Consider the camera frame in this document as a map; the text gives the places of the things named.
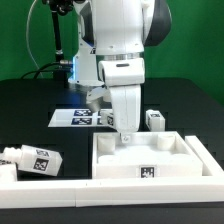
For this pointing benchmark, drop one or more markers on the white U-shaped fence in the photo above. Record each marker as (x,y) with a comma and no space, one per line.
(130,191)

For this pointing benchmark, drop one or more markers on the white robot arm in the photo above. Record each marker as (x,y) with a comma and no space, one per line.
(109,64)

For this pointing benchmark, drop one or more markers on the white square tabletop part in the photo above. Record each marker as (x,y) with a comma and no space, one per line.
(144,155)

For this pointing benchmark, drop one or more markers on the white tag sheet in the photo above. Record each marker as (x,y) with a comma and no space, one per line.
(75,118)

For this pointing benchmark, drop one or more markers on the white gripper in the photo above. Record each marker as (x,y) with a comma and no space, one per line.
(126,102)

